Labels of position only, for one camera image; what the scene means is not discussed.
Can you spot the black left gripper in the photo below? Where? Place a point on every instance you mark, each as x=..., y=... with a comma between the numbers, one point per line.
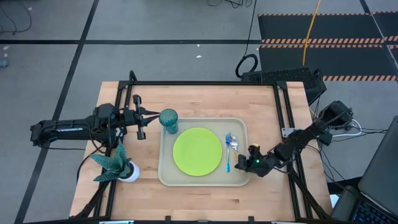
x=140, y=119

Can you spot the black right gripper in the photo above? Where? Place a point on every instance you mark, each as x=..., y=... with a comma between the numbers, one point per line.
x=259, y=166

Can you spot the blue plastic fork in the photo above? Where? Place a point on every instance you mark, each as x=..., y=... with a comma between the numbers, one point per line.
x=228, y=155

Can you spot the teal faceted plastic cup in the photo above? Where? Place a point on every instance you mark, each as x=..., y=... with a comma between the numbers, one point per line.
x=169, y=119

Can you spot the lime green plate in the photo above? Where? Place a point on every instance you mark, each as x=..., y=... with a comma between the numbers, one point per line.
x=197, y=152

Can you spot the beige plastic tray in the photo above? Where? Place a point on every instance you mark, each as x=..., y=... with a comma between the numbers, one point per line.
x=168, y=179

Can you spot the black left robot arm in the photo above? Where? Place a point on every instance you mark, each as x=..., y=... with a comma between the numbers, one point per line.
x=68, y=129

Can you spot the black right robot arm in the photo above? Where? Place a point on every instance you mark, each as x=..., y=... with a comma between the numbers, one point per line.
x=311, y=133

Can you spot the small yellow tag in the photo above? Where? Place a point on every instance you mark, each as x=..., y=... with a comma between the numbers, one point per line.
x=256, y=145

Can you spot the green plant white pot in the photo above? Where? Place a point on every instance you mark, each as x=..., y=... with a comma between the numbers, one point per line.
x=113, y=165

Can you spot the dark grey laptop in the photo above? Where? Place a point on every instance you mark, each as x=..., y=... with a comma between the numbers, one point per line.
x=379, y=174

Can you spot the black hazard-striped floor mat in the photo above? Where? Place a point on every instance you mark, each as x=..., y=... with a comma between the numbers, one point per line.
x=311, y=28

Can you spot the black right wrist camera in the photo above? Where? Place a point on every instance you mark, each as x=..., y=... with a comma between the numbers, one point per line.
x=254, y=153

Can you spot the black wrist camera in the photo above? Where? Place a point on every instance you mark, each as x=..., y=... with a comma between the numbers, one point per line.
x=254, y=153
x=129, y=115

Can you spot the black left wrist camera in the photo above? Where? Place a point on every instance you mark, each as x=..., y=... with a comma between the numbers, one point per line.
x=129, y=115

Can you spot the silver metal bracket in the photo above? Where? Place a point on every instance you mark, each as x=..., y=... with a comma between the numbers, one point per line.
x=287, y=132

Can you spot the black metal table frame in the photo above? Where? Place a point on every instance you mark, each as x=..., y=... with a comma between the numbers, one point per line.
x=202, y=83

